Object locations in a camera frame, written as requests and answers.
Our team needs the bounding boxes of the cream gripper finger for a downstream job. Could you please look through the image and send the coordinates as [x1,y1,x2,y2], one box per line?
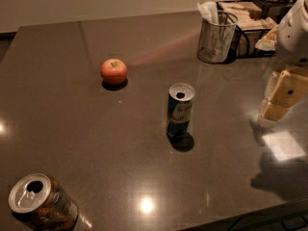
[257,71,279,128]
[270,66,308,121]

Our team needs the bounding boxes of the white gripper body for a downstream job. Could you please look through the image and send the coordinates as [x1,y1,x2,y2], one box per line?
[275,0,308,67]

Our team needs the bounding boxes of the redbull can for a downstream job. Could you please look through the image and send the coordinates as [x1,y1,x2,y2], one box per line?
[167,83,195,138]

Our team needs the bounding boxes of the red apple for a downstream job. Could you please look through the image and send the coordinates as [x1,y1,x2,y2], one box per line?
[100,59,127,86]

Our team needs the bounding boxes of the brown drink can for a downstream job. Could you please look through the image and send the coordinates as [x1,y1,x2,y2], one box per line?
[8,173,78,231]

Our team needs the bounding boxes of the crumpled snack bag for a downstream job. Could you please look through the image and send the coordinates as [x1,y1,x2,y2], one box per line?
[255,26,278,51]

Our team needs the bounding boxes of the brown napkin stack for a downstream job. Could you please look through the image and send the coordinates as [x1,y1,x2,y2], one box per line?
[218,1,277,30]

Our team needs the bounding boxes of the white napkins in cup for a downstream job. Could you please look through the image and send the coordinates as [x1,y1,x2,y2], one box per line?
[197,1,218,24]

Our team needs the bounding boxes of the black wire rack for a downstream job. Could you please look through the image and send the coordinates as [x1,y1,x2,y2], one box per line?
[217,0,286,60]

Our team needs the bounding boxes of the wire mesh cup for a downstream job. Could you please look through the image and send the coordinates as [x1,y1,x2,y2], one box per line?
[196,11,238,64]

